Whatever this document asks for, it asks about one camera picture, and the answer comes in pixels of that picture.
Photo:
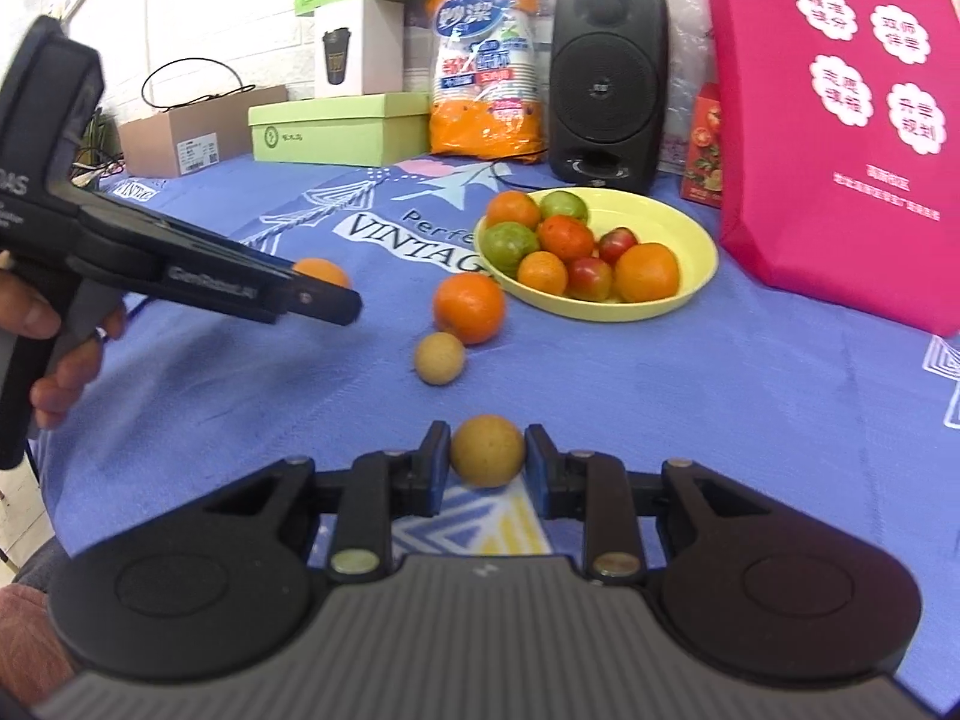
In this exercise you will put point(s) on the small tan round fruit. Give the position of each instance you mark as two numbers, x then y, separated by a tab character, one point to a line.
440	358

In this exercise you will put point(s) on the red fruit carton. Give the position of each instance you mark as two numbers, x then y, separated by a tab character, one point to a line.
703	150

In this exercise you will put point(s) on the green guava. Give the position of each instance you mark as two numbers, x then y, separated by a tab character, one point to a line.
564	205
510	246

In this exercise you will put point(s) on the orange paper cup pack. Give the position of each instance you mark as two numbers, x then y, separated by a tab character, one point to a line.
487	90

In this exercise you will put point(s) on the small orange tangerine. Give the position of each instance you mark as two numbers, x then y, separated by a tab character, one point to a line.
542	272
322	271

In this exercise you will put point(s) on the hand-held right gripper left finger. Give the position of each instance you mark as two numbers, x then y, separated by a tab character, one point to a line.
433	469

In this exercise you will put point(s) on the white cup box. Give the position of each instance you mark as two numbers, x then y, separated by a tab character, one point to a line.
360	49

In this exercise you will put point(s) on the pink tote bag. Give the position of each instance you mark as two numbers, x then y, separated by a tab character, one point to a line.
832	165

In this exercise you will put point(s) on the person's leg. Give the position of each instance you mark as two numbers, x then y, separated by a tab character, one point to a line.
26	637

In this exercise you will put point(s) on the blue printed tablecloth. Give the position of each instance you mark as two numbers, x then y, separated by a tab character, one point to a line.
675	405

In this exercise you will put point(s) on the lavender box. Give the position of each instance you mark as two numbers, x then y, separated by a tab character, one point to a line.
418	52

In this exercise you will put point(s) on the black speaker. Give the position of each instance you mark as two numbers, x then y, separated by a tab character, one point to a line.
607	90

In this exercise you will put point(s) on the yellow plate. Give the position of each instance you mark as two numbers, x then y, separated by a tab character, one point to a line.
694	255

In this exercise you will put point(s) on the yellow-brown round fruit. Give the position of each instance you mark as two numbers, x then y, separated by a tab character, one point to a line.
487	450

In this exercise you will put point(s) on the brown cardboard box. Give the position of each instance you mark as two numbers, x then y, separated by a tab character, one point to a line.
195	135

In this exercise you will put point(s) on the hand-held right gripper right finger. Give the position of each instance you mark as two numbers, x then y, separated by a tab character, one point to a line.
534	469

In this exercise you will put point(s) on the floral plastic bag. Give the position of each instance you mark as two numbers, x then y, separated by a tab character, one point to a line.
686	52

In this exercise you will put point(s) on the red plum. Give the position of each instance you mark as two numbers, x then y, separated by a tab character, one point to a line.
617	244
589	277

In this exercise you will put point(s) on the large orange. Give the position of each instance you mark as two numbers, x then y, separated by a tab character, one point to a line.
469	307
646	272

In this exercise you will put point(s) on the dark orange mandarin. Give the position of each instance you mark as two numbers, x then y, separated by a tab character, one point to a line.
566	238

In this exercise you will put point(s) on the person's left hand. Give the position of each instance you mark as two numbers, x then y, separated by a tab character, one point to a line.
67	382

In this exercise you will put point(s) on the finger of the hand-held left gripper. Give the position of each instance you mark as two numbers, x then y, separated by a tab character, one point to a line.
322	304

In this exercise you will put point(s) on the green shoe box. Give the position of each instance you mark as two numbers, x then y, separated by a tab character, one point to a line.
337	131

